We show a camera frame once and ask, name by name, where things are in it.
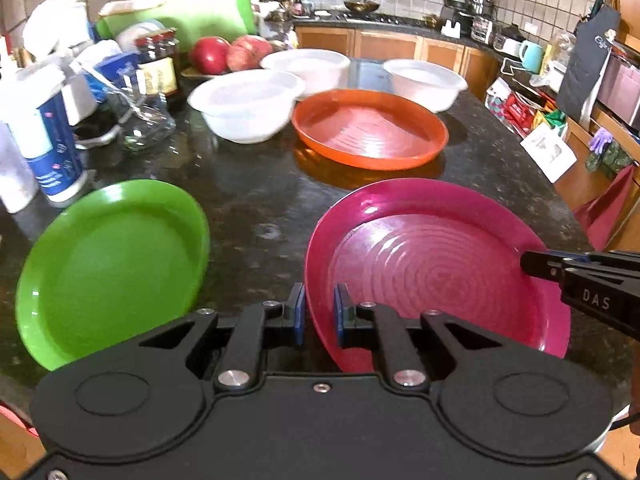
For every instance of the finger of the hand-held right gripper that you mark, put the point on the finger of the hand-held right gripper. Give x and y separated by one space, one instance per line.
540 265
570 257

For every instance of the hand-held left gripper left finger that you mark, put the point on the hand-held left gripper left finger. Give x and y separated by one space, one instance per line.
298 312

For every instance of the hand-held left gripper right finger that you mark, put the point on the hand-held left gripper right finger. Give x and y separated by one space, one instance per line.
340 312

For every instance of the magenta plastic plate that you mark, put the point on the magenta plastic plate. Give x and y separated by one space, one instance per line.
440 270

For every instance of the white plastic bowl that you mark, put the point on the white plastic bowl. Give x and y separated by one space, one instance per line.
425 85
245 105
307 67

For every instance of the dark red cloth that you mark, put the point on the dark red cloth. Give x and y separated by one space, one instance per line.
607 210

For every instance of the white paper bag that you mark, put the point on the white paper bag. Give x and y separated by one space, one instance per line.
550 152

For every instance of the green patterned cloth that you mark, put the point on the green patterned cloth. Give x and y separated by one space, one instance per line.
612 157

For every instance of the purple glove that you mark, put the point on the purple glove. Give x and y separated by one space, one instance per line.
601 140

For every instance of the red gift bag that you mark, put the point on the red gift bag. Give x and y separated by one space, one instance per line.
520 110

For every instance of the orange plastic plate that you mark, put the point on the orange plastic plate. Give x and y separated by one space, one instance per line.
370 130

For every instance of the black apron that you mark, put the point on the black apron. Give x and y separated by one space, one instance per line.
587 65

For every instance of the green plastic plate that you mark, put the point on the green plastic plate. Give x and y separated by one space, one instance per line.
110 270

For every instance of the teal mug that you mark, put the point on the teal mug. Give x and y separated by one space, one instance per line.
531 56

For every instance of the large clear glass jar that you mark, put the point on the large clear glass jar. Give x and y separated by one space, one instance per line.
562 47

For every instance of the clear glass jug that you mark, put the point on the clear glass jug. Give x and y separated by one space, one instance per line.
145 120

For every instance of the wooden fruit tray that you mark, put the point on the wooden fruit tray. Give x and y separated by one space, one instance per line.
195 74

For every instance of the black coffee machine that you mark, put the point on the black coffee machine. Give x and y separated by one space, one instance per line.
456 17

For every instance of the red apple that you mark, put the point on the red apple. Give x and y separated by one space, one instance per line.
210 55
248 52

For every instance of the dark glass jar red lid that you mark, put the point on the dark glass jar red lid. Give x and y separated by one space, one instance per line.
159 67

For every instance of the blue white carton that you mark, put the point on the blue white carton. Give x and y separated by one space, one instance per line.
52 145

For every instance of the blue plastic packet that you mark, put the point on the blue plastic packet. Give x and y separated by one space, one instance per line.
117 72

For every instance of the wok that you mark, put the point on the wok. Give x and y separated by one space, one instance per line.
361 5

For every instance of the green cutting board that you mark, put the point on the green cutting board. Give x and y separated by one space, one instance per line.
200 15

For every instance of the white plastic bag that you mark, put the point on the white plastic bag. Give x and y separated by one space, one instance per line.
55 27

